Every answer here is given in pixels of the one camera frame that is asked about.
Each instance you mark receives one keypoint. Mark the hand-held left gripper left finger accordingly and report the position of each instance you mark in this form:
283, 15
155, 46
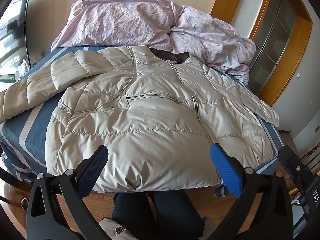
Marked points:
93, 170

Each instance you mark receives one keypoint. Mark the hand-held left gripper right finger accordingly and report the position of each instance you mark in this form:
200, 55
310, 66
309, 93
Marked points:
226, 170

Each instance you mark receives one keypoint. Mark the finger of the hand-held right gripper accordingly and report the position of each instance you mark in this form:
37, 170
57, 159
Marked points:
291, 158

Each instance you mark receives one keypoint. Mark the beige down jacket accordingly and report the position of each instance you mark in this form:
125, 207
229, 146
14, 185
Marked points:
150, 120

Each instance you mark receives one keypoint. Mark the dark wooden furniture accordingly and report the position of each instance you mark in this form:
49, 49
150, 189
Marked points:
312, 157

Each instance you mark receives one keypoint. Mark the person's beige garment with button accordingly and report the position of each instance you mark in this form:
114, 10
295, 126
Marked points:
117, 231

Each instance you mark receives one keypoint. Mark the person's legs in dark trousers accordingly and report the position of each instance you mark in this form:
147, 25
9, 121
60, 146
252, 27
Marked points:
162, 212

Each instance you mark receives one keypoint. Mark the blue striped bed sheet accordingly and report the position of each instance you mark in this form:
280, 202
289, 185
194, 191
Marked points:
35, 120

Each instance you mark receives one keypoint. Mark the frosted glass door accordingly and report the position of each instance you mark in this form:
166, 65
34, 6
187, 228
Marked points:
270, 30

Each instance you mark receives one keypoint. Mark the pink floral duvet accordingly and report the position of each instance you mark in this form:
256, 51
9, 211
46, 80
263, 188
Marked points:
120, 22

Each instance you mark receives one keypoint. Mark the black flat television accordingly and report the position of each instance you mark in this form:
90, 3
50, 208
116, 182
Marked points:
15, 30

